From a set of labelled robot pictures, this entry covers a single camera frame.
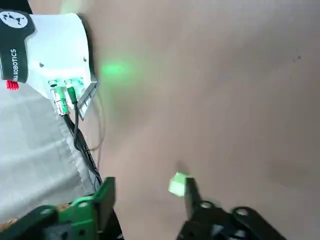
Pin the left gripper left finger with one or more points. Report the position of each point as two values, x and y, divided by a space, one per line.
75 220

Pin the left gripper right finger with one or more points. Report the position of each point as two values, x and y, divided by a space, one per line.
212 225

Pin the small green magnetic cube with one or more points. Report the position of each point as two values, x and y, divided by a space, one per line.
176 186

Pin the pale fabric curtain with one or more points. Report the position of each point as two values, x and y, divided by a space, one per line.
30 150

